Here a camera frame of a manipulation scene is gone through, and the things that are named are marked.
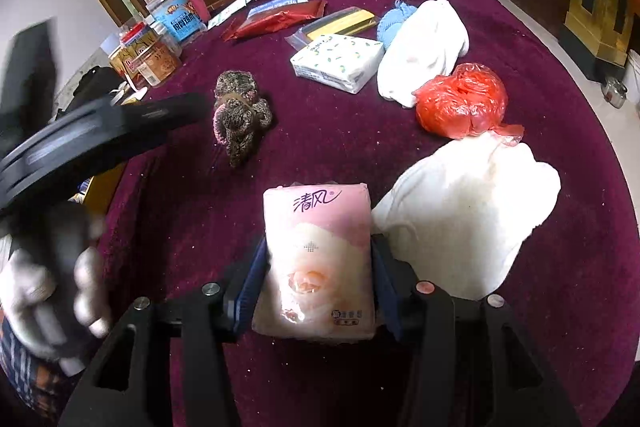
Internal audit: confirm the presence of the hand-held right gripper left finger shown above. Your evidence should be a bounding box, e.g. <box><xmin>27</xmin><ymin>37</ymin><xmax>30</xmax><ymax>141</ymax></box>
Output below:
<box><xmin>59</xmin><ymin>237</ymin><xmax>272</xmax><ymax>427</ymax></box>

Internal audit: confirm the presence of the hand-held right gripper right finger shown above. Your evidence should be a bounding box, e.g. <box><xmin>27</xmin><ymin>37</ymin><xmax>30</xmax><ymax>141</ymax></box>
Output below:
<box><xmin>370</xmin><ymin>233</ymin><xmax>583</xmax><ymax>427</ymax></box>

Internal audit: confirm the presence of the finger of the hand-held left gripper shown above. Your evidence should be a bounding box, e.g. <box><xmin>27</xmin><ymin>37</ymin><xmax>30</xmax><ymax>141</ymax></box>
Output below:
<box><xmin>119</xmin><ymin>92</ymin><xmax>212</xmax><ymax>144</ymax></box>

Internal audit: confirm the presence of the pink tissue pack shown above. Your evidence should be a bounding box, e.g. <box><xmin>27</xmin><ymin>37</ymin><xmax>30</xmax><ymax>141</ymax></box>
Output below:
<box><xmin>251</xmin><ymin>181</ymin><xmax>379</xmax><ymax>342</ymax></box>

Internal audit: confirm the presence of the large white towel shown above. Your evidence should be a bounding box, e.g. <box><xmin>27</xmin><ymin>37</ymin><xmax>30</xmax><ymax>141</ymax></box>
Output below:
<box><xmin>370</xmin><ymin>139</ymin><xmax>562</xmax><ymax>301</ymax></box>

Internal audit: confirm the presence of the person's left hand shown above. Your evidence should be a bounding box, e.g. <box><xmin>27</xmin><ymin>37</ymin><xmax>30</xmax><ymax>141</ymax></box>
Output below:
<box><xmin>0</xmin><ymin>227</ymin><xmax>114</xmax><ymax>359</ymax></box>

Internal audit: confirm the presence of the brown label plastic jar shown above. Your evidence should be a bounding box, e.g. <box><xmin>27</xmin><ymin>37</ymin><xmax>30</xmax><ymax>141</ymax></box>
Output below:
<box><xmin>108</xmin><ymin>40</ymin><xmax>182</xmax><ymax>87</ymax></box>

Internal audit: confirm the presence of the brown knitted cloth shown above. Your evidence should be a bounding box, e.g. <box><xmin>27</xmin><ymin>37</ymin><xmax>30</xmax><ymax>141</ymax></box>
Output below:
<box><xmin>212</xmin><ymin>70</ymin><xmax>275</xmax><ymax>168</ymax></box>

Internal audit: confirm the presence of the red label plastic jar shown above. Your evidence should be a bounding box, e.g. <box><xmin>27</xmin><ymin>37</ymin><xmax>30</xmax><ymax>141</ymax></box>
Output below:
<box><xmin>117</xmin><ymin>19</ymin><xmax>154</xmax><ymax>50</ymax></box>

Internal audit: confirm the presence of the blue label plastic jar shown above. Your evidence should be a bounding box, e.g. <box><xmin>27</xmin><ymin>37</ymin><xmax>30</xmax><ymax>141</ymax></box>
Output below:
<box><xmin>145</xmin><ymin>0</ymin><xmax>207</xmax><ymax>47</ymax></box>

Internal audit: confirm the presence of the pink bottle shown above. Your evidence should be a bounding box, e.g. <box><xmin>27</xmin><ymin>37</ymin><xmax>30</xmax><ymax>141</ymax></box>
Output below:
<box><xmin>180</xmin><ymin>0</ymin><xmax>211</xmax><ymax>24</ymax></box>

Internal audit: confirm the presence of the red foil packet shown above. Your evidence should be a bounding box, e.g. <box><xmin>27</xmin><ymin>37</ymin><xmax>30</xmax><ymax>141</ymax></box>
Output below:
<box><xmin>221</xmin><ymin>0</ymin><xmax>329</xmax><ymax>42</ymax></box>

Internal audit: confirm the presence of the blue and white sachet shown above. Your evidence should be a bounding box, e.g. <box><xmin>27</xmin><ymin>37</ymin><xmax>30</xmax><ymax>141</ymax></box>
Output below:
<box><xmin>245</xmin><ymin>0</ymin><xmax>309</xmax><ymax>19</ymax></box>

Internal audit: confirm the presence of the white tissue pack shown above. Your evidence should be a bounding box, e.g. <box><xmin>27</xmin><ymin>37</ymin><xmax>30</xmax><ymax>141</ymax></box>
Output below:
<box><xmin>289</xmin><ymin>34</ymin><xmax>386</xmax><ymax>96</ymax></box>

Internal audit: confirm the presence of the zip bag of yellow sponges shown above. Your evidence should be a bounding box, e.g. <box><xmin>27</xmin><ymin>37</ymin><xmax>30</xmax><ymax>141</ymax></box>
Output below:
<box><xmin>284</xmin><ymin>6</ymin><xmax>379</xmax><ymax>53</ymax></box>

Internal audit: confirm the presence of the red plastic bag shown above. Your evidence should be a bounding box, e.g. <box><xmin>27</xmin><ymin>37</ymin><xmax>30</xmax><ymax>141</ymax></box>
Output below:
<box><xmin>412</xmin><ymin>62</ymin><xmax>525</xmax><ymax>141</ymax></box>

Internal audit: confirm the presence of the light blue yarn ball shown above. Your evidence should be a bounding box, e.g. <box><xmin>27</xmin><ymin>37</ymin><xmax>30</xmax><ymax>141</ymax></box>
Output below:
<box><xmin>375</xmin><ymin>0</ymin><xmax>419</xmax><ymax>51</ymax></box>

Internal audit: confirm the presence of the knotted white towel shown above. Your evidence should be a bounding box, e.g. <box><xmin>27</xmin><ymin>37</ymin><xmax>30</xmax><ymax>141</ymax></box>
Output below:
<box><xmin>375</xmin><ymin>0</ymin><xmax>471</xmax><ymax>108</ymax></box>

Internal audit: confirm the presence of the steel kettle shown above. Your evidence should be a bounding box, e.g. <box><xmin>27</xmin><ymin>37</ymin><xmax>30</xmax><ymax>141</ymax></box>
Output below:
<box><xmin>601</xmin><ymin>76</ymin><xmax>629</xmax><ymax>109</ymax></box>

